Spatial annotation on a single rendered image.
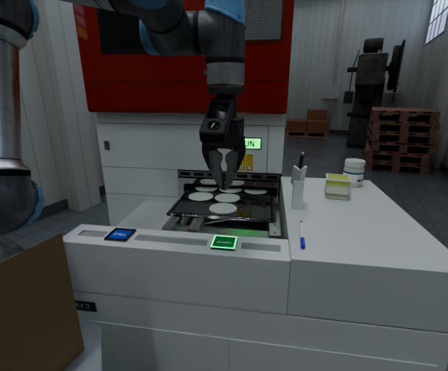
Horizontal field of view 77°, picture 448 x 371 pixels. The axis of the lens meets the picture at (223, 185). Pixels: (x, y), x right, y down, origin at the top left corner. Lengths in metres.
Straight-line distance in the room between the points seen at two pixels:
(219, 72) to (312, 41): 9.95
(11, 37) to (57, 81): 2.67
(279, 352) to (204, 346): 0.19
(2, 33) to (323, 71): 9.89
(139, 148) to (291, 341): 0.95
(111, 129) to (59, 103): 2.12
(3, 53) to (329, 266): 0.78
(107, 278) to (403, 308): 0.67
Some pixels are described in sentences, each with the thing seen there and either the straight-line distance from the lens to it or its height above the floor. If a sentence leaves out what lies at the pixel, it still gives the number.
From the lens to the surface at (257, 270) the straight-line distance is 0.64.
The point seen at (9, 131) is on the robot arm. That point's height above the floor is 1.22.
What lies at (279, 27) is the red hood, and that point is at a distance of 1.12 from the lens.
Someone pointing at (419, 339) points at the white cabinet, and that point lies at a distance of 0.81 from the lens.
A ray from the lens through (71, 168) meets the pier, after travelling 3.53.
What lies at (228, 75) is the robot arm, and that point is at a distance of 0.56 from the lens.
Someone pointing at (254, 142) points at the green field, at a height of 1.10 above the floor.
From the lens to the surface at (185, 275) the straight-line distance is 0.68.
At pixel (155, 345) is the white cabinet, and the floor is 0.68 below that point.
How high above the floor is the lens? 1.30
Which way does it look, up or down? 18 degrees down
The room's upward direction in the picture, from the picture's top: straight up
